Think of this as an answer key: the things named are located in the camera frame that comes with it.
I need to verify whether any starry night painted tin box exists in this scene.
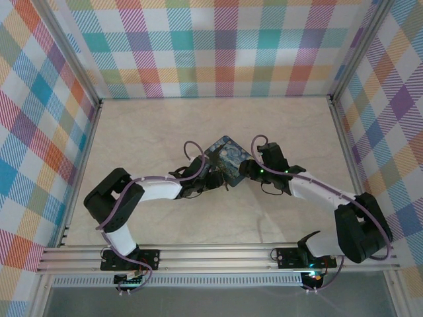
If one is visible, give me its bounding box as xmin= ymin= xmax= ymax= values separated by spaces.
xmin=203 ymin=134 xmax=251 ymax=187

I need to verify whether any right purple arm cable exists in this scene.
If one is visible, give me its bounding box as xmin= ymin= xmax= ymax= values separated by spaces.
xmin=250 ymin=134 xmax=395 ymax=294

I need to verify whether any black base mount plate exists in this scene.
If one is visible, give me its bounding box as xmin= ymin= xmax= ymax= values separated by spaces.
xmin=276 ymin=246 xmax=338 ymax=269
xmin=100 ymin=249 xmax=161 ymax=272

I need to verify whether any left controller board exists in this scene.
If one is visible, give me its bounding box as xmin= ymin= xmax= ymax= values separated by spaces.
xmin=113 ymin=272 xmax=146 ymax=287

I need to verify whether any right controller board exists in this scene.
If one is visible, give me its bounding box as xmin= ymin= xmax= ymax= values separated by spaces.
xmin=301 ymin=271 xmax=324 ymax=289

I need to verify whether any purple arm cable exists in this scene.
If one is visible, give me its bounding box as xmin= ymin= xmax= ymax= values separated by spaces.
xmin=250 ymin=134 xmax=395 ymax=294
xmin=95 ymin=140 xmax=208 ymax=295

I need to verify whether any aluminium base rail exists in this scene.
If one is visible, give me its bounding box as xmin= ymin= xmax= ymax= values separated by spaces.
xmin=35 ymin=243 xmax=401 ymax=275

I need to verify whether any aluminium table edge rail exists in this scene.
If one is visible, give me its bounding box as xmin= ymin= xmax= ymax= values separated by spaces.
xmin=56 ymin=98 xmax=104 ymax=248
xmin=327 ymin=94 xmax=381 ymax=244

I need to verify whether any aluminium frame post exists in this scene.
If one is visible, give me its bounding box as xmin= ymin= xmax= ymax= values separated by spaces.
xmin=329 ymin=0 xmax=396 ymax=103
xmin=38 ymin=0 xmax=102 ymax=108

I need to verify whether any slotted grey cable duct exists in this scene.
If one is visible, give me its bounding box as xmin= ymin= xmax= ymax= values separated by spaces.
xmin=52 ymin=274 xmax=305 ymax=289

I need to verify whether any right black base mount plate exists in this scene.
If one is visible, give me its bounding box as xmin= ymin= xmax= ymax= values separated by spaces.
xmin=276 ymin=246 xmax=338 ymax=269

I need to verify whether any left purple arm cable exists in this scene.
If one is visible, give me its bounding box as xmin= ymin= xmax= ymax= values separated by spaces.
xmin=95 ymin=140 xmax=208 ymax=295

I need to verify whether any controller board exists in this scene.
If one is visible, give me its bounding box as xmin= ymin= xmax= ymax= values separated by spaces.
xmin=301 ymin=271 xmax=324 ymax=289
xmin=113 ymin=272 xmax=146 ymax=287

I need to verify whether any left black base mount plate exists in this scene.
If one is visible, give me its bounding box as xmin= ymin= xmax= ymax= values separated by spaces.
xmin=100 ymin=249 xmax=161 ymax=272

